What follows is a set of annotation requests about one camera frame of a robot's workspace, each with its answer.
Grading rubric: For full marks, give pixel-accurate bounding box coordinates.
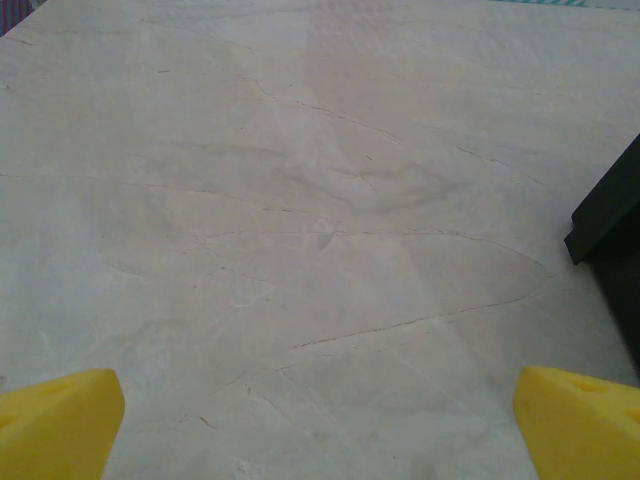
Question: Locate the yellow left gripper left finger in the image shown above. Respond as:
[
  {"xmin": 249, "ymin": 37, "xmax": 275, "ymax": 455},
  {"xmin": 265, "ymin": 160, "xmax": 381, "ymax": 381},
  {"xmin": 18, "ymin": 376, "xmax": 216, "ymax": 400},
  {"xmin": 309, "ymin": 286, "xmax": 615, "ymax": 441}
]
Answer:
[{"xmin": 0, "ymin": 368, "xmax": 125, "ymax": 480}]

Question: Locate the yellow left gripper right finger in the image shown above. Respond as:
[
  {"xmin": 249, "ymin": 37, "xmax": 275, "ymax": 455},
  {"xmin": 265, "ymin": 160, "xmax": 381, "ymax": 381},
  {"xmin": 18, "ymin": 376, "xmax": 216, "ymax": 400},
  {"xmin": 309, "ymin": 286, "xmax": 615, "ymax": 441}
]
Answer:
[{"xmin": 513, "ymin": 365, "xmax": 640, "ymax": 480}]

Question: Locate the black plastic bin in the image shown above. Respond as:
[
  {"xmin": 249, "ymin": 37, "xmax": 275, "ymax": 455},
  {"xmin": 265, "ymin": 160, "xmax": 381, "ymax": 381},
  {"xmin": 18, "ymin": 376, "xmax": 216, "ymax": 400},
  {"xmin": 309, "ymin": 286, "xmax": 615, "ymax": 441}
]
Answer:
[{"xmin": 563, "ymin": 133, "xmax": 640, "ymax": 354}]

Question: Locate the plaid fabric backdrop panel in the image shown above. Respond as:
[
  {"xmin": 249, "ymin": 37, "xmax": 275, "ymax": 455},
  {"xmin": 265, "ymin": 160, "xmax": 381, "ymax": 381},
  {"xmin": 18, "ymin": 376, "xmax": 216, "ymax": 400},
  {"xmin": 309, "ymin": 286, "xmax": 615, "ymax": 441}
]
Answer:
[{"xmin": 0, "ymin": 0, "xmax": 37, "ymax": 39}]

